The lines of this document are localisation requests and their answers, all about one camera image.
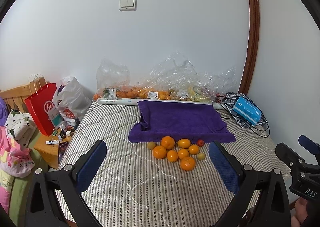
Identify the small orange right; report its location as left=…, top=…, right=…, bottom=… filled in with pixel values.
left=188, top=145, right=200, bottom=155

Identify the white light switch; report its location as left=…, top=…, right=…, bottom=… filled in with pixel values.
left=119, top=0, right=137, bottom=11

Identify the red paper shopping bag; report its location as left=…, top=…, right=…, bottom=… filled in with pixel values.
left=24, top=74, right=57, bottom=136

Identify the striped quilted mattress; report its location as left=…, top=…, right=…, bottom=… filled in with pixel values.
left=55, top=101, right=292, bottom=227

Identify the smartphone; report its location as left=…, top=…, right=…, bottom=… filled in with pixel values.
left=58, top=141, right=69, bottom=164

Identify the person's right hand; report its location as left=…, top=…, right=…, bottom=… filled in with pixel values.
left=291, top=197, right=318, bottom=227

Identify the clear bag of oranges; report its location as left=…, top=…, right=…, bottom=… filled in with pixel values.
left=93, top=58, right=161, bottom=102

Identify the blue tissue pack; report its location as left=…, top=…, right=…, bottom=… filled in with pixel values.
left=232, top=97, right=261, bottom=125

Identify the yellow-orange citrus top right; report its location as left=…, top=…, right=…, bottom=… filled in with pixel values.
left=177, top=138, right=191, bottom=149

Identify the black cable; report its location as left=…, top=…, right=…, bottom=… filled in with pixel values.
left=215, top=93, right=271, bottom=138

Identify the brown wooden door frame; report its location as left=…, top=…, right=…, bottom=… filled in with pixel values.
left=239, top=0, right=260, bottom=94

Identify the small red fruit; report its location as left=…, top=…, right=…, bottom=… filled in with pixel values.
left=197, top=139, right=204, bottom=147

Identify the white tube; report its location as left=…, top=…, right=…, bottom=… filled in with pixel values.
left=46, top=140, right=60, bottom=145

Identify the pink and white bedding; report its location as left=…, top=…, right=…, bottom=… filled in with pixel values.
left=1, top=99, right=36, bottom=213

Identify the white plastic bag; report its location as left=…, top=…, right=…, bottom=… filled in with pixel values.
left=52, top=76, right=92, bottom=122

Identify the rolled white paper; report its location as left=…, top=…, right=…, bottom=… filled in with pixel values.
left=96, top=98, right=226, bottom=110

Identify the wooden bedside table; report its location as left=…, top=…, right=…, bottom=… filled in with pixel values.
left=34, top=130, right=60, bottom=169

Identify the purple towel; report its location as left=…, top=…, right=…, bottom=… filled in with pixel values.
left=129, top=100, right=236, bottom=143

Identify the large orange top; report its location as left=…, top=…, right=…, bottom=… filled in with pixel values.
left=160, top=136, right=175, bottom=150

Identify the orange front large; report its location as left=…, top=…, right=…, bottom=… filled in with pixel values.
left=180, top=157, right=196, bottom=171

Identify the clear bag of mixed fruit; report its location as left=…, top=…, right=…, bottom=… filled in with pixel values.
left=142, top=53, right=237, bottom=104

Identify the wooden headboard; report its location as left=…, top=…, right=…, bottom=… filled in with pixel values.
left=0, top=76, right=47, bottom=113

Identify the orange centre small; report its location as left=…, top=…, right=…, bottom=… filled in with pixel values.
left=167, top=150, right=178, bottom=162

